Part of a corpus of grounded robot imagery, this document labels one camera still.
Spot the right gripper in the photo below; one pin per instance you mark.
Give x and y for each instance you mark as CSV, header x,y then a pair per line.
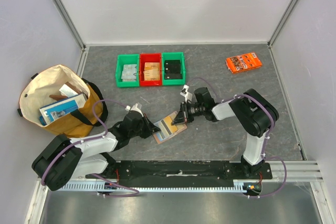
x,y
185,112

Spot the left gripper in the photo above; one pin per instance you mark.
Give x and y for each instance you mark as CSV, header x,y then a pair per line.
x,y
150,127

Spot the beige credit card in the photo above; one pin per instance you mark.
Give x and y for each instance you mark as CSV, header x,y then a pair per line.
x,y
166,128

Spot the tan leather card holder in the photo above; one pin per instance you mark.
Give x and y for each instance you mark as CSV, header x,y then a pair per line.
x,y
159,138

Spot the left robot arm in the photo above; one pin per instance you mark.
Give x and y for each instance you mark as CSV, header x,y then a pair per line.
x,y
66,158

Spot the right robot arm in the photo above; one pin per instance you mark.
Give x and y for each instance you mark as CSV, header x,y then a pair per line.
x,y
256,115

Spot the black cards in green bin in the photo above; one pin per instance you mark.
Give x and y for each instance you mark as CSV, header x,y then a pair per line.
x,y
172,70

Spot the beige cards in red bin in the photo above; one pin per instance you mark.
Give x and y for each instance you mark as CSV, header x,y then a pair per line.
x,y
151,71

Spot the grey cards in green bin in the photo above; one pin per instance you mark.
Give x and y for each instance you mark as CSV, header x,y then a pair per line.
x,y
129,73

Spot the right green plastic bin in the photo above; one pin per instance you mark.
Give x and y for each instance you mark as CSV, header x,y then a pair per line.
x,y
174,56

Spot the green plastic bin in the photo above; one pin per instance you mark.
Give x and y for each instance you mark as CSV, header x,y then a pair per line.
x,y
125,60
174,56

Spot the left green plastic bin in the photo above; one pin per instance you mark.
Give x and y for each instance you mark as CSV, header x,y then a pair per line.
x,y
125,60

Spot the red plastic bin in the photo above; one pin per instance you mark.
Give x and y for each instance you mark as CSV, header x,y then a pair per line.
x,y
157,57

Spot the orange screw box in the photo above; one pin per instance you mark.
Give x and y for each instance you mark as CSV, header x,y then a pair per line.
x,y
243,63

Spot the white packet in bag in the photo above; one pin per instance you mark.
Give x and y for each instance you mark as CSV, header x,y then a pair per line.
x,y
67,91

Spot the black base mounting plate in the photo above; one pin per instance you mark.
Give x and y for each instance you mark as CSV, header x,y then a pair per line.
x,y
181,174

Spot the brown item in bag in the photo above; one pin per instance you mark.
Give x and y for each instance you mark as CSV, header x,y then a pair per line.
x,y
59,97

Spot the blue book in bag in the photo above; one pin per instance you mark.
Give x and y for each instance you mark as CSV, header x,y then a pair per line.
x,y
58,109

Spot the cream and tan tote bag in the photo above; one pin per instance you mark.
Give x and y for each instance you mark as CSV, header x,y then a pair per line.
x,y
78,123

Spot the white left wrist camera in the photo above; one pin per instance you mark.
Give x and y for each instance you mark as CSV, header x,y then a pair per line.
x,y
137,107

